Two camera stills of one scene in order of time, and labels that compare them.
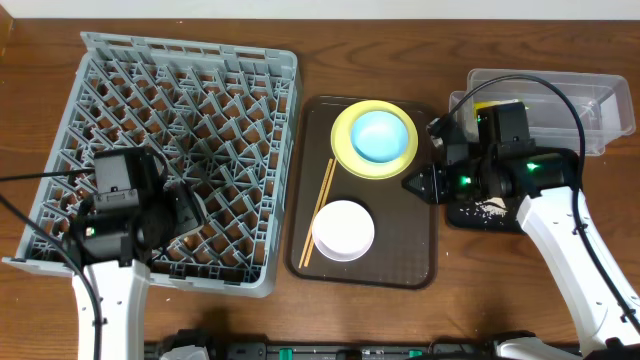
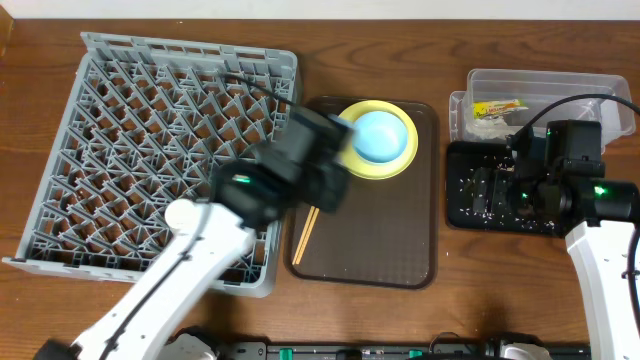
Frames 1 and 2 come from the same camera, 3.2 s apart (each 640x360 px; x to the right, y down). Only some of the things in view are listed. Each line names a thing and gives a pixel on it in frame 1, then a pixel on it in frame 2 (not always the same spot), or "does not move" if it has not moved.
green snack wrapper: (488, 104) does not move
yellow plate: (348, 157) does not move
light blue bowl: (379, 137) does not move
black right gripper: (439, 182) to (493, 190)
